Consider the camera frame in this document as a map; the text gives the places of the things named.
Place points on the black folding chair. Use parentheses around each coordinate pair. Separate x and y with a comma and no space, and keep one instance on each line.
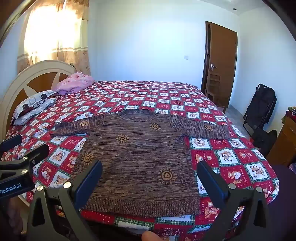
(261,104)

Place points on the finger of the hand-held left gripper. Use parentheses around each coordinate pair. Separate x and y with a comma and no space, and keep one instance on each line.
(10,142)
(38,153)

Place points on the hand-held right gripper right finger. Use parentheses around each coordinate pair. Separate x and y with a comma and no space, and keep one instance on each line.
(208,180)

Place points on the red cloth item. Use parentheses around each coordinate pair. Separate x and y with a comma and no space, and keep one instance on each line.
(290,114)

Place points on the pink pillow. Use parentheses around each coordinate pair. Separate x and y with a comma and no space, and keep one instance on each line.
(74,82)

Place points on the wooden chair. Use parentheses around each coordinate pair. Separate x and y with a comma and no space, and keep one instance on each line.
(214,85)

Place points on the person's right hand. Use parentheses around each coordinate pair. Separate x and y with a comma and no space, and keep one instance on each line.
(150,236)

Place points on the wooden cabinet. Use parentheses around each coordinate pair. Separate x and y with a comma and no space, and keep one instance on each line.
(284,143)

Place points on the brown wooden door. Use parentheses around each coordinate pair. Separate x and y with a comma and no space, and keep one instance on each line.
(222,53)

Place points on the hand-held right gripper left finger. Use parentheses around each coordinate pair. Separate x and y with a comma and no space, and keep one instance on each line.
(89,183)

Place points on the black bag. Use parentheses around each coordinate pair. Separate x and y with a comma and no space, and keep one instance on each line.
(263,141)

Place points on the beige patterned curtain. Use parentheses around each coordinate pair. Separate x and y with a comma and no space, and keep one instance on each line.
(76,34)

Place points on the red checked printed bedspread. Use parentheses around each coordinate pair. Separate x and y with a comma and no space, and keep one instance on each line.
(242,166)

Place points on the cream and wood headboard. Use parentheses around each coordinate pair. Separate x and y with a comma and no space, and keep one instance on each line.
(20,81)

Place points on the pale grey pillow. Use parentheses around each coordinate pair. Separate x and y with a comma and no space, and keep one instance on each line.
(32,113)

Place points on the brown knitted sweater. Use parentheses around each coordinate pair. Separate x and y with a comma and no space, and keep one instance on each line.
(138,162)

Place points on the grey patterned pillow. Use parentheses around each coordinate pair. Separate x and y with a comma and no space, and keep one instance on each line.
(34,98)

